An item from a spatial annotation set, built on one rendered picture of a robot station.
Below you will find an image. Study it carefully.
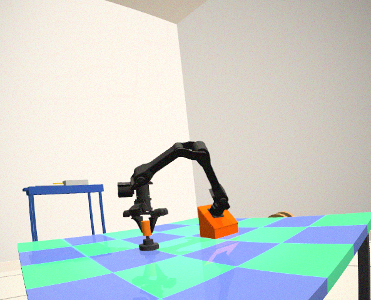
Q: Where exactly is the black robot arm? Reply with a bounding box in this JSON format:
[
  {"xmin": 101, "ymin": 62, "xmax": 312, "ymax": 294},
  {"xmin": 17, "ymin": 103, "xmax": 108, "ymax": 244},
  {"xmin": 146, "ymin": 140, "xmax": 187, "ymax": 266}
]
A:
[{"xmin": 118, "ymin": 141, "xmax": 230, "ymax": 219}]

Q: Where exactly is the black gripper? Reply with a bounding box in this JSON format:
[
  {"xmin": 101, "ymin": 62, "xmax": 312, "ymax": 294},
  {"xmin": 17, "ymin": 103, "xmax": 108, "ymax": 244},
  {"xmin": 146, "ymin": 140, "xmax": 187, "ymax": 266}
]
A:
[{"xmin": 123, "ymin": 196, "xmax": 168, "ymax": 233}]

